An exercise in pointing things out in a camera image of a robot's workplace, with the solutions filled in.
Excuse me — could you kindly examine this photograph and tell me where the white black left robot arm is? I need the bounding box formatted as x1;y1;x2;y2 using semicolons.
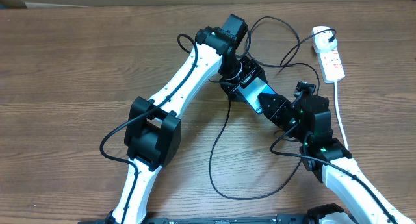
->
104;14;267;223

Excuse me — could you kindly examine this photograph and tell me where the white charger plug adapter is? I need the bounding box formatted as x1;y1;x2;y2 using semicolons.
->
311;26;337;53

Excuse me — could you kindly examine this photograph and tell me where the white power strip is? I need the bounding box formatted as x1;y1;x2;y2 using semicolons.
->
317;49;345;84

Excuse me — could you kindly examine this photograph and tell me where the white power strip cord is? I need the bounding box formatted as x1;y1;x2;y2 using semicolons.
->
333;81;350;152

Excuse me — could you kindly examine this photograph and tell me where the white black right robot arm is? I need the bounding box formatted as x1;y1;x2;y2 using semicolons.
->
258;93;412;223

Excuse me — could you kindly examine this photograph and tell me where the Galaxy S24 smartphone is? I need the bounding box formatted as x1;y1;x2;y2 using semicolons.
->
239;77;278;116

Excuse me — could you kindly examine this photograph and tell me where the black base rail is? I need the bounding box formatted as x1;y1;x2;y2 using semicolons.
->
77;203;358;224

